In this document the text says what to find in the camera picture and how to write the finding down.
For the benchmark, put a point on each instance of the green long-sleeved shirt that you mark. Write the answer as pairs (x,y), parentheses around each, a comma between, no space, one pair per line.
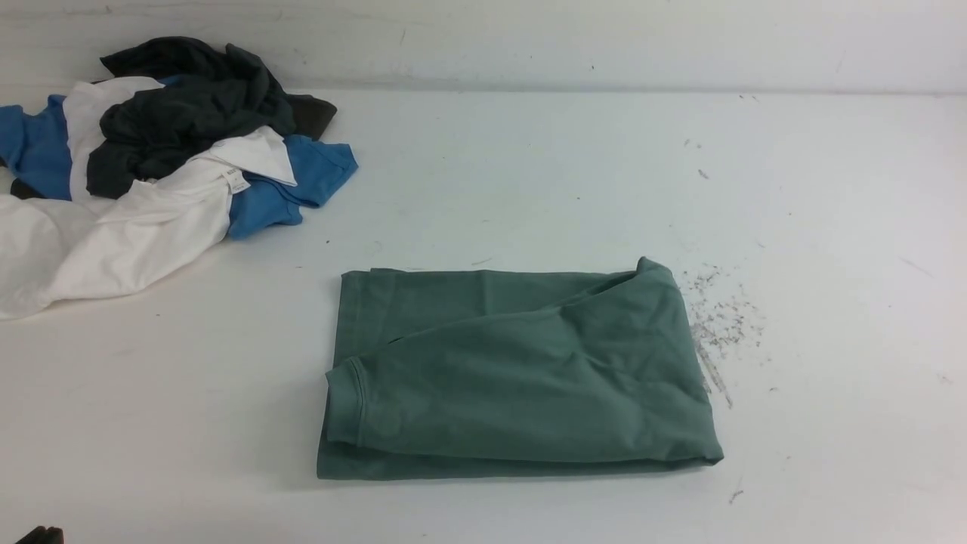
(494,374)

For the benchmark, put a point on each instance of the dark grey shirt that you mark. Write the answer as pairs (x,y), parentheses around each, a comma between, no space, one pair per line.
(136,76)

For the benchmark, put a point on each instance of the white shirt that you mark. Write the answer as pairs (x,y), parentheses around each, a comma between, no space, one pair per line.
(89,248)

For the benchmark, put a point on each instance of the blue shirt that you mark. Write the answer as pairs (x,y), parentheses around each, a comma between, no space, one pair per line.
(35,149)

